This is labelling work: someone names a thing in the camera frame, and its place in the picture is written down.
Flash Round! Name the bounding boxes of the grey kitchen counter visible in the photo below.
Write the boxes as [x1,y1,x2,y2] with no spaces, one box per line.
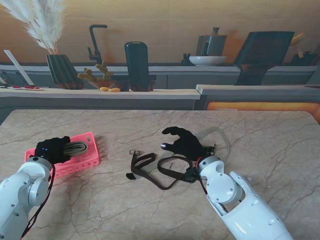
[0,61,320,89]

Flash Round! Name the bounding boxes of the beige woven belt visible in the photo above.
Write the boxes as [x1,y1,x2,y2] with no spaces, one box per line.
[63,140,89,159]
[125,126,231,181]

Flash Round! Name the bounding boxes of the pink plastic storage basket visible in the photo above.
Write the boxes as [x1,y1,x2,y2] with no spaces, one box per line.
[24,131,101,180]

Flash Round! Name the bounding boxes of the black angled slab stand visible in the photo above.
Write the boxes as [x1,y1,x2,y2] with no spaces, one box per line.
[232,31,296,86]

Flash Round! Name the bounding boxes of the red black right arm cable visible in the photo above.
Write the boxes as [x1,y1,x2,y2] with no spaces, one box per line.
[196,157,208,196]

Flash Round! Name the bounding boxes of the dark ribbed vase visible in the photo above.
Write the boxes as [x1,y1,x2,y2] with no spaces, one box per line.
[45,54,85,90]

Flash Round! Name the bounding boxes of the black utensil holder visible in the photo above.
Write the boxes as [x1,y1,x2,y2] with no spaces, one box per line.
[291,50,320,66]

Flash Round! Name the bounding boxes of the white plate with red food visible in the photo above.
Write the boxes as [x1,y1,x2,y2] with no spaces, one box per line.
[6,84,46,91]

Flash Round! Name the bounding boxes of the white leaning board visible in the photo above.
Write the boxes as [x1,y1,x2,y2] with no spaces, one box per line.
[3,49,35,86]

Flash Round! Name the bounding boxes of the black tall cylinder appliance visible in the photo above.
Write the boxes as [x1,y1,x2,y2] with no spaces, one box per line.
[124,41,151,86]

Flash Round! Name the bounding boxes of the wooden bowl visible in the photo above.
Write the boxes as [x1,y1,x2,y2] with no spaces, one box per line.
[87,79,116,90]

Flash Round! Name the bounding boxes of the black kitchen faucet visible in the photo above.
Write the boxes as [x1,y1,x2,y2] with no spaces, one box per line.
[87,24,108,65]

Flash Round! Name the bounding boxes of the red black arm cable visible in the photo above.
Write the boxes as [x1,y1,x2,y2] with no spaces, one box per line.
[196,157,208,196]
[20,162,56,239]

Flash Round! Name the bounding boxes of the grey lidded pot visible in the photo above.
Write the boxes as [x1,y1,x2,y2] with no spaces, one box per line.
[195,26,228,57]

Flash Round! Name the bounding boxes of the green cactus plant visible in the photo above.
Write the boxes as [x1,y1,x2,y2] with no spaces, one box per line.
[76,61,115,82]

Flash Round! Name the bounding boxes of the small black countertop item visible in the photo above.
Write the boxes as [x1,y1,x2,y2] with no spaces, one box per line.
[181,52,193,66]

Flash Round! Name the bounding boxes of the yellow kitchen utensils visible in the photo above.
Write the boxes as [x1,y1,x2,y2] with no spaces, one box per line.
[289,31,306,47]

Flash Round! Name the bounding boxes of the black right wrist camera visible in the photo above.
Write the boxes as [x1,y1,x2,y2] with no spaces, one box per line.
[184,166,201,184]

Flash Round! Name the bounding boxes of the red black left arm cable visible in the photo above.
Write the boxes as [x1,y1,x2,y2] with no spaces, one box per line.
[20,162,56,239]

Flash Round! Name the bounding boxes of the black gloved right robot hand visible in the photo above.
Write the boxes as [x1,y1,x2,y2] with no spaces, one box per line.
[159,126,206,163]

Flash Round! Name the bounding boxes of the light wooden counter shelf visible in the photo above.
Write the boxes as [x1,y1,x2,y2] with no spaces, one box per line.
[0,87,202,101]

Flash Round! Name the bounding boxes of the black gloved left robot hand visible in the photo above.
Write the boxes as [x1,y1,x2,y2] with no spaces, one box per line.
[34,135,72,165]

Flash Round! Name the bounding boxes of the pale stone counter slab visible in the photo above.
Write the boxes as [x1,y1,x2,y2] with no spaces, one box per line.
[195,84,320,96]

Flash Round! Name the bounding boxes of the white ceramic bowl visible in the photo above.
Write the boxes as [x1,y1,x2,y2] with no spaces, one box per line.
[188,55,228,67]

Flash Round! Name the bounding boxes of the white pampas grass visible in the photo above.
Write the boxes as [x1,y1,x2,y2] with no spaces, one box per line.
[0,0,67,55]

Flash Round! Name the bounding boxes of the dark brown woven belt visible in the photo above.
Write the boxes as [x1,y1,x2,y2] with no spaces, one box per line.
[129,149,197,191]

